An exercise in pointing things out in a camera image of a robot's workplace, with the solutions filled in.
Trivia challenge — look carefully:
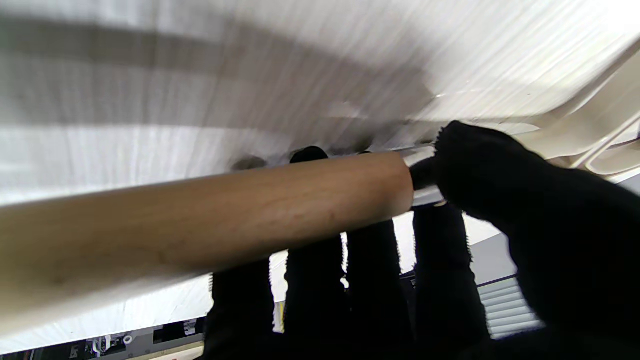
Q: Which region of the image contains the grey roller shutter door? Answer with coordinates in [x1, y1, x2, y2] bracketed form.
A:
[477, 276, 543, 340]

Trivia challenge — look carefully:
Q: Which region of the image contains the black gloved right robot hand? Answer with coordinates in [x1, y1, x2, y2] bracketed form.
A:
[202, 120, 640, 360]

